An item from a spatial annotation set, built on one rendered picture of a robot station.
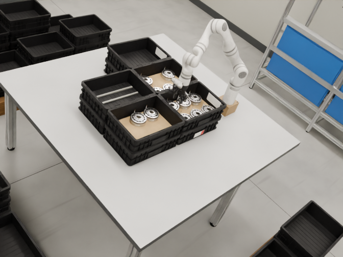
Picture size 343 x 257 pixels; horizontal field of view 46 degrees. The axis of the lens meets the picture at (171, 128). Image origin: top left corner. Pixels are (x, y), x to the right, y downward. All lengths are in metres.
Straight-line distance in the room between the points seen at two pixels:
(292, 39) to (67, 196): 2.72
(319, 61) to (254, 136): 1.55
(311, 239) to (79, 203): 1.65
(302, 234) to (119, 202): 1.28
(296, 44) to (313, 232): 2.15
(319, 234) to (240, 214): 0.74
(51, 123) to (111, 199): 0.67
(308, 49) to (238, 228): 2.00
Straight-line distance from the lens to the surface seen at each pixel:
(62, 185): 3.25
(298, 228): 2.95
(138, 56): 3.22
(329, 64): 4.33
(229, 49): 2.77
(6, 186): 2.51
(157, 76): 3.05
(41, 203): 3.14
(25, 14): 4.20
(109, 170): 2.46
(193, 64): 2.49
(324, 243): 2.98
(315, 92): 4.47
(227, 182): 2.64
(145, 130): 2.56
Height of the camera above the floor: 2.54
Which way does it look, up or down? 40 degrees down
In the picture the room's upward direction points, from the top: 19 degrees clockwise
